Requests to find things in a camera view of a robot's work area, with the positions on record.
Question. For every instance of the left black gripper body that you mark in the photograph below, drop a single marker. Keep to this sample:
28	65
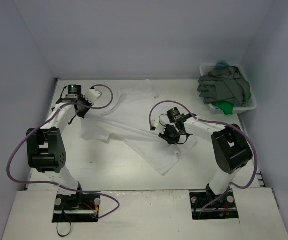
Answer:
81	110

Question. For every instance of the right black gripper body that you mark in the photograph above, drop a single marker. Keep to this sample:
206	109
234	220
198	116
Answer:
170	132

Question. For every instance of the white t shirt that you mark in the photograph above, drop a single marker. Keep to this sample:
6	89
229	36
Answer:
127	119

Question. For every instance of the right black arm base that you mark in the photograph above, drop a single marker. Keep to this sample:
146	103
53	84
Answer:
223	209

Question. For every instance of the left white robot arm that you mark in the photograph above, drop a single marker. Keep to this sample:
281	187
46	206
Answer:
45	148

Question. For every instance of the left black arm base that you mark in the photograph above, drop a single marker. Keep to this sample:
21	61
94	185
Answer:
76	208

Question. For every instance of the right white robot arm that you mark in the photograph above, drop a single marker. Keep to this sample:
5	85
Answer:
230	146

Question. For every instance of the green t shirt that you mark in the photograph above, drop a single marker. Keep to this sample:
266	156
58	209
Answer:
230	109

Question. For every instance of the grey t shirt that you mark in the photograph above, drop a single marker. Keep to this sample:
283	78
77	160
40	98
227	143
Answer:
226	84

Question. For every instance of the white plastic basket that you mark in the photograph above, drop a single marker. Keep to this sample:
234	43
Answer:
208	67

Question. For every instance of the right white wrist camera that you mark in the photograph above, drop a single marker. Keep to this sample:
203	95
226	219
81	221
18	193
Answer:
158	125

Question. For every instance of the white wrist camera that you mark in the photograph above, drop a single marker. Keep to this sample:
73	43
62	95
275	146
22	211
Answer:
91	95
158	125

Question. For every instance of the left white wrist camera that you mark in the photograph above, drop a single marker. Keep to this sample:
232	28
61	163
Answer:
91	95

